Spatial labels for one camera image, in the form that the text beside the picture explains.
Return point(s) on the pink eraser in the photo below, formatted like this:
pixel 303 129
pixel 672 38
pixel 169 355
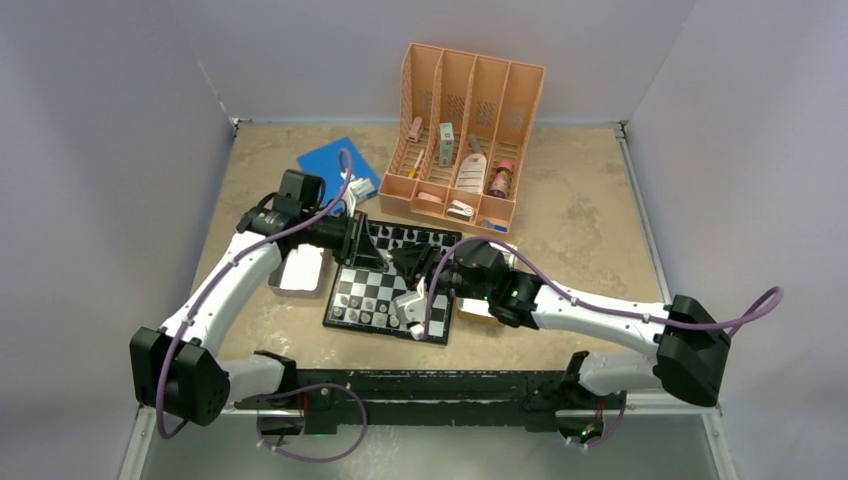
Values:
pixel 425 196

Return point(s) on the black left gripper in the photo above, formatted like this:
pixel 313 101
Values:
pixel 365 253

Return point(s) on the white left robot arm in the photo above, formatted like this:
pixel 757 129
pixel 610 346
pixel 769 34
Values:
pixel 280 222

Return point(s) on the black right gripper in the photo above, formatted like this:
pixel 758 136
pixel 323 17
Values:
pixel 417 261

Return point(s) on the yellow tipped pen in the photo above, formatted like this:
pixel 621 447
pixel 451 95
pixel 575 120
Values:
pixel 416 166

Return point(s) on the white stapler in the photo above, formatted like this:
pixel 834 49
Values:
pixel 460 210

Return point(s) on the gold empty tin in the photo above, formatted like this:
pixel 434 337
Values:
pixel 476 311

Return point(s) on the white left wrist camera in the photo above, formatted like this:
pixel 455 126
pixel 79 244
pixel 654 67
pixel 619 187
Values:
pixel 358 190

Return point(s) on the teal small box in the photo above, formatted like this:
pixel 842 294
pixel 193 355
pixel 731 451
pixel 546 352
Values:
pixel 446 141

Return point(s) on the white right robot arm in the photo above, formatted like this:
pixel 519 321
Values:
pixel 677 347

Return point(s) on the white lotion bottle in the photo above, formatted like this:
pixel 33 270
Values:
pixel 471 174

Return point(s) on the pink capped small bottle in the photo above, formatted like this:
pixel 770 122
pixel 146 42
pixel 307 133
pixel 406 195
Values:
pixel 500 184

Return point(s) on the peach desk organizer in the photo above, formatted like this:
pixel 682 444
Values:
pixel 492 104

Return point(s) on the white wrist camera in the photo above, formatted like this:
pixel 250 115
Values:
pixel 358 190
pixel 410 310

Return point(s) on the black and white chessboard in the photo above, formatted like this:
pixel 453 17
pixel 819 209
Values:
pixel 360 290

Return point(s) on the silver tin with white pieces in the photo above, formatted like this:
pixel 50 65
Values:
pixel 300 274

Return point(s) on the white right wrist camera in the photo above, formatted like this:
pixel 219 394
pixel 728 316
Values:
pixel 410 310

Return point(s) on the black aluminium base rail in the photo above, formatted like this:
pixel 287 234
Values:
pixel 411 394

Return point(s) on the pink tube in organizer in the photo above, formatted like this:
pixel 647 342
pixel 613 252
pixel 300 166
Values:
pixel 415 129

